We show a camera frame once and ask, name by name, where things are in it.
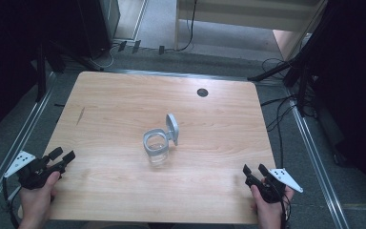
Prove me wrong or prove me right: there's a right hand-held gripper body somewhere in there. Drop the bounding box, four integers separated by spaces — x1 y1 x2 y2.
244 168 304 204

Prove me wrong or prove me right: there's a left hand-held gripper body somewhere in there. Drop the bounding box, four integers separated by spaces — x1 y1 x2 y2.
3 150 67 191

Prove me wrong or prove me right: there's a clear jar with grey lid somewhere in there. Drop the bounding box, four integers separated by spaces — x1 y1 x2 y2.
142 113 180 167

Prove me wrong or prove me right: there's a person's right hand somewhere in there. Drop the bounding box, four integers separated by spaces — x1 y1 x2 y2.
251 185 295 229

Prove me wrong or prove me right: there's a person's left hand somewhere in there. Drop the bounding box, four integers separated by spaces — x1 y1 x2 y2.
18 171 61 229

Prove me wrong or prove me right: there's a black curtain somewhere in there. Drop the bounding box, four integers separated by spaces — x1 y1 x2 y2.
309 0 366 212
0 0 81 145

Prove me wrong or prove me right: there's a black cabinet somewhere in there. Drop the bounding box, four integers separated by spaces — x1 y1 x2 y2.
75 0 122 59

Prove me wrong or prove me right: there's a light wooden furniture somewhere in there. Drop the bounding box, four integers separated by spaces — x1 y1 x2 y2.
174 0 329 61

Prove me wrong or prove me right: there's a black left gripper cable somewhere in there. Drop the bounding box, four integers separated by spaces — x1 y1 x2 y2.
1 177 22 229

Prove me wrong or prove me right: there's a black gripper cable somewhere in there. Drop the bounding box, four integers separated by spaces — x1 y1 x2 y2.
1 177 22 229
279 190 293 229

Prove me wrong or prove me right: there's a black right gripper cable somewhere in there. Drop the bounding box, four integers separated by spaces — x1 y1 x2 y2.
279 190 293 229

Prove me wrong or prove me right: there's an aluminium floor rail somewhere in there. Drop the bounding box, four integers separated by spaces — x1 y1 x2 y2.
288 98 351 229
0 72 57 215
106 68 259 82

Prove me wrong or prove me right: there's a white floor cable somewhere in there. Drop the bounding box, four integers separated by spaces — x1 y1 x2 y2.
90 44 118 72

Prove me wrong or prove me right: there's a black looped floor cable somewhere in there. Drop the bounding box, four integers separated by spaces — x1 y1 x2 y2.
260 56 292 75

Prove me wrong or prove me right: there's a black hanging cable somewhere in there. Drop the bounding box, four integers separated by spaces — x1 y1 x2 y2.
171 0 199 52

